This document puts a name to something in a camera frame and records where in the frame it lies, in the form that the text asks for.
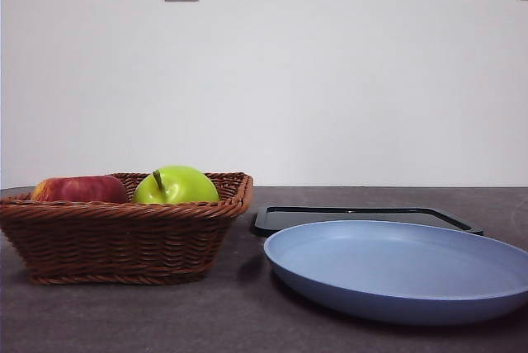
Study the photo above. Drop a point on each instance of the blue round plate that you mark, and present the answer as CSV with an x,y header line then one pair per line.
x,y
392,262

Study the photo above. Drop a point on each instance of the brown wicker basket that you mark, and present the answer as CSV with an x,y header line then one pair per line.
x,y
123,237

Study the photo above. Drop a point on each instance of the black rectangular tray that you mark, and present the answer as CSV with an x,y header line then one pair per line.
x,y
288,217

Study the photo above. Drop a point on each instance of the green apple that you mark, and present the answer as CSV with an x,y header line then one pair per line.
x,y
181,188

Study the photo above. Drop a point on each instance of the red apple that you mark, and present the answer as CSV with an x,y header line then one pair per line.
x,y
78,189

